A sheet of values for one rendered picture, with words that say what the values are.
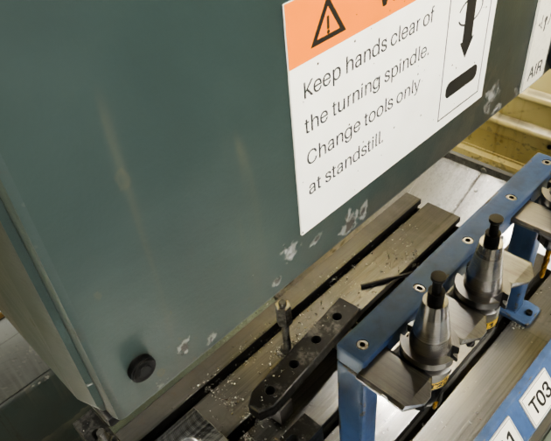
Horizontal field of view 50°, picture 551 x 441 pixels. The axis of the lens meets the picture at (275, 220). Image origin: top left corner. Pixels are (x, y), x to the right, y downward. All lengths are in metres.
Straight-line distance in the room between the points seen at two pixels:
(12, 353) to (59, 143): 0.94
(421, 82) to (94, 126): 0.18
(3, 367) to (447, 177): 1.09
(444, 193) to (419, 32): 1.26
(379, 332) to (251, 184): 0.47
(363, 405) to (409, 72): 0.50
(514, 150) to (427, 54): 1.20
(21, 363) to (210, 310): 0.89
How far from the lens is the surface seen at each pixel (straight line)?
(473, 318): 0.71
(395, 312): 0.69
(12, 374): 1.13
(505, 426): 0.95
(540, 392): 1.01
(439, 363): 0.65
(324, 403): 1.00
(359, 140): 0.27
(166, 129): 0.19
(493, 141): 1.50
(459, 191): 1.53
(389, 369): 0.66
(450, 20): 0.31
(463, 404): 1.02
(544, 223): 0.85
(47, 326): 0.21
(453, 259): 0.76
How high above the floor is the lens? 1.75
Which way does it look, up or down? 41 degrees down
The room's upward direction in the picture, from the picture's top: 7 degrees counter-clockwise
